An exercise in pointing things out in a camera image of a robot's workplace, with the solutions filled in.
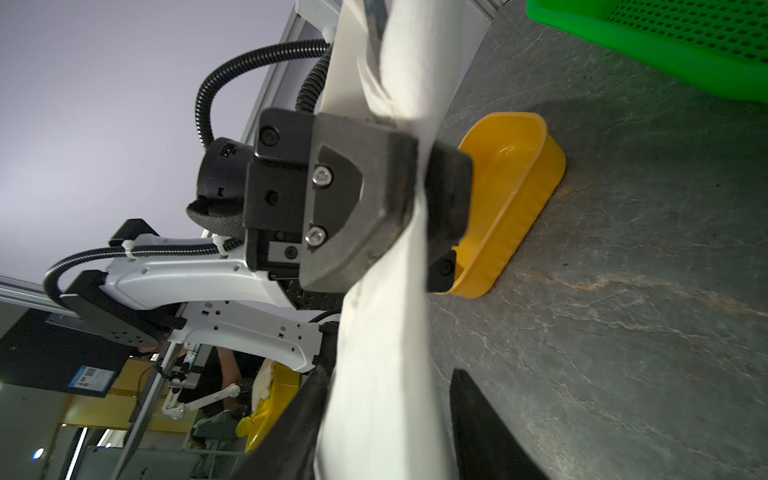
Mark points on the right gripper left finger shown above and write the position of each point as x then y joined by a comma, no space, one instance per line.
288,451

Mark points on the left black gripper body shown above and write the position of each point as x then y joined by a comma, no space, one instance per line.
256,194

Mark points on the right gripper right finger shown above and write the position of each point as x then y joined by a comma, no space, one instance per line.
485,448

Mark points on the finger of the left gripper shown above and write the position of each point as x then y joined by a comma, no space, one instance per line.
448,188
359,198

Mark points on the white paper napkin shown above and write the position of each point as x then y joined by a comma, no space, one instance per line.
383,419

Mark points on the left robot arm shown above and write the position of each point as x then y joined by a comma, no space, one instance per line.
143,289

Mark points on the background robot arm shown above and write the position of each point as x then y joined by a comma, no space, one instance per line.
226,367

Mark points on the yellow plastic tray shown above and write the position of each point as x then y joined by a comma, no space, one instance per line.
517,166

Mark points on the yellow background object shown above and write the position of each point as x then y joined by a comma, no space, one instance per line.
274,387

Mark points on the green plastic basket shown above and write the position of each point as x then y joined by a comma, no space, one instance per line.
717,46

